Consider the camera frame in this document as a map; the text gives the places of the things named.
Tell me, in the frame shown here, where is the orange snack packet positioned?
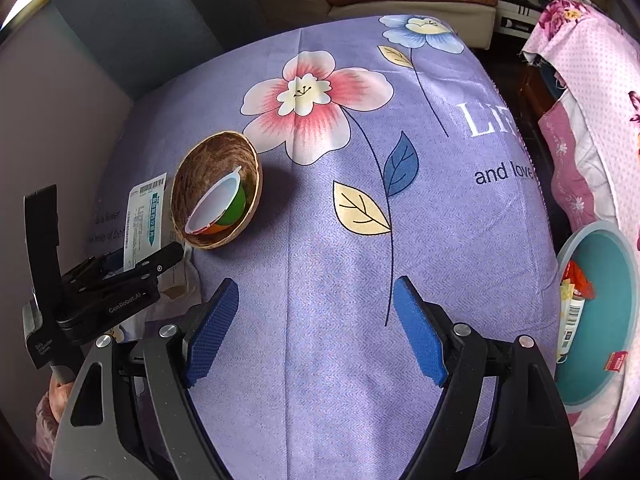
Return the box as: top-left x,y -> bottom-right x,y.
562,260 -> 596,298

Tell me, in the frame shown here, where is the crumpled white paper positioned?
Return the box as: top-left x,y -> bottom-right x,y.
159,245 -> 201,303

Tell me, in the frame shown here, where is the pink floral blanket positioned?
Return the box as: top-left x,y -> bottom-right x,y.
520,0 -> 640,256

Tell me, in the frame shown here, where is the jelly cup with white lid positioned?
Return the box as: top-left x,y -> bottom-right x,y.
185,165 -> 248,236

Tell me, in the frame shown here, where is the purple floral tablecloth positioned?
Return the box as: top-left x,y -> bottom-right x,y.
87,14 -> 561,480

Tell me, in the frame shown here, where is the white paper packet blue print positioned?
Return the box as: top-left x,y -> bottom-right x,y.
122,172 -> 168,266

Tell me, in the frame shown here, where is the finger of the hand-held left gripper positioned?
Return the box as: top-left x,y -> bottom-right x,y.
122,242 -> 185,281

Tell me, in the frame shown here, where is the brown coconut shell bowl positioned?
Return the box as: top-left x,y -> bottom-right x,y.
170,131 -> 263,251

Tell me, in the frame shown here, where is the teal round bin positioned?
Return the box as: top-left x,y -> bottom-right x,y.
552,220 -> 640,413

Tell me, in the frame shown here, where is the beige sofa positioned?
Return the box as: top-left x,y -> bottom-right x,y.
235,0 -> 501,52

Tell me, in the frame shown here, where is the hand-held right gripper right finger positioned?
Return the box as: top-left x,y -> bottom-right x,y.
392,276 -> 581,480

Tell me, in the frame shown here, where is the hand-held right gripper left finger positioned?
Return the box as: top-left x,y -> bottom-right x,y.
50,277 -> 240,480

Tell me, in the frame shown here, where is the pink white quilt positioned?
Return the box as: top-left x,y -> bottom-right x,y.
537,87 -> 638,480

